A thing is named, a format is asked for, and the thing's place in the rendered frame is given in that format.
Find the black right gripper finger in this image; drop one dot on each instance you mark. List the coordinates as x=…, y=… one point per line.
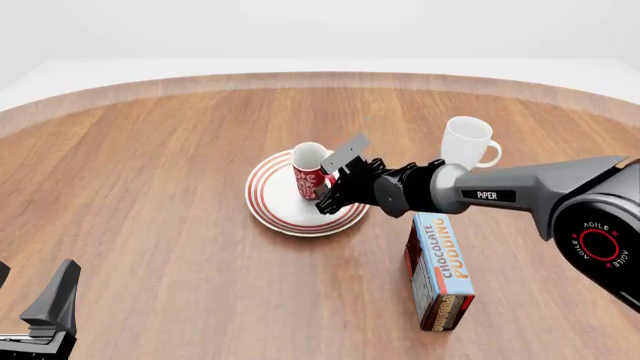
x=322, y=193

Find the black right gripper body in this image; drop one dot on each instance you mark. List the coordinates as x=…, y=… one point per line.
x=355, y=187

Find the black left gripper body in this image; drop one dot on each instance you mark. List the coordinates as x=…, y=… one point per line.
x=35, y=347

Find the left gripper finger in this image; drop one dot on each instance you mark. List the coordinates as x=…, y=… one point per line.
x=57, y=300
x=3, y=275

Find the red patterned mug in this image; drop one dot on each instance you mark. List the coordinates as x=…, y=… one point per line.
x=306, y=176

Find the silver-grey right robot arm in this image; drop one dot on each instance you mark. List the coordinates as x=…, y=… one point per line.
x=505, y=187

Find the white plate with red rings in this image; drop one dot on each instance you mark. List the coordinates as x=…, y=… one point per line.
x=280, y=204

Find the white mug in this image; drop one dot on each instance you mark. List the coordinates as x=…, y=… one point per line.
x=465, y=144

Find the chocolate pudding box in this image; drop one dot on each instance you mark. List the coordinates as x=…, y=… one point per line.
x=442, y=262

